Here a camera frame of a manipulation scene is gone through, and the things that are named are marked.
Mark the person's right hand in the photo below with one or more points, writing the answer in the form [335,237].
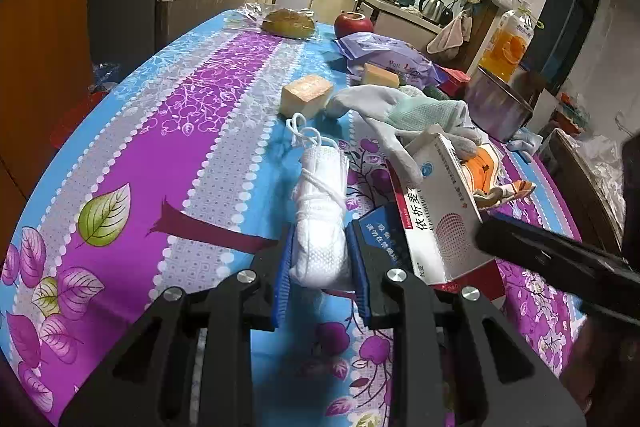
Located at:
[605,367]

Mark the pink hanging towel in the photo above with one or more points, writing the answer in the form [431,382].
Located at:
[450,34]

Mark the yellow sponge block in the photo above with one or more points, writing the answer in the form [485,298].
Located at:
[306,93]
[380,76]

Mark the metal kettle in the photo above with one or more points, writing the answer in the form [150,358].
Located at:
[432,7]

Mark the purple bread packet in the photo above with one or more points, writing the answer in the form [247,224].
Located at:
[390,54]

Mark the grey work glove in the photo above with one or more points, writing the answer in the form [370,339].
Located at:
[372,107]

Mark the green dotted glove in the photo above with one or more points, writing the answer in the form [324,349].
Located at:
[425,112]

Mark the pale blue-grey glove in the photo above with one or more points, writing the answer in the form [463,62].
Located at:
[525,141]

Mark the orange snack wrapper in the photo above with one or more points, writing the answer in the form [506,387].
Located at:
[487,172]

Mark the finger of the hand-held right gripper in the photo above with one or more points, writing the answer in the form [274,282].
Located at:
[550,257]

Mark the orange juice bottle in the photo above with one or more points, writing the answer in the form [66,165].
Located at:
[510,42]

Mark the white and red medicine box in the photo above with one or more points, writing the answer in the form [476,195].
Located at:
[440,217]

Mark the white face mask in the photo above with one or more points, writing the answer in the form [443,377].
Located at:
[320,217]

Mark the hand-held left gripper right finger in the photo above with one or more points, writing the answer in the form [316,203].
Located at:
[361,277]

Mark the green scouring pad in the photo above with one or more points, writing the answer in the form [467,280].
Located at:
[439,92]

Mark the floral tablecloth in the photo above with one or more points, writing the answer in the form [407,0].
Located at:
[200,147]

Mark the orange wooden cabinet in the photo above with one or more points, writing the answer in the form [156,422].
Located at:
[45,32]

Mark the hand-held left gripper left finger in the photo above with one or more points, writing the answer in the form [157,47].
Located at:
[282,267]

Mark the cardboard box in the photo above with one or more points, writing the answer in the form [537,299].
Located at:
[585,187]

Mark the bread bun in clear bag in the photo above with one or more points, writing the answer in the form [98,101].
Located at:
[290,23]

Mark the red carton box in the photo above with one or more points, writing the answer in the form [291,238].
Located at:
[456,79]

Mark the stainless steel pot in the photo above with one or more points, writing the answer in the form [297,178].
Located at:
[492,107]

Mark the red apple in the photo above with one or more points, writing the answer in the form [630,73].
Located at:
[354,24]

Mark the white terry towel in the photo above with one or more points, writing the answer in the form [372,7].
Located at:
[412,91]

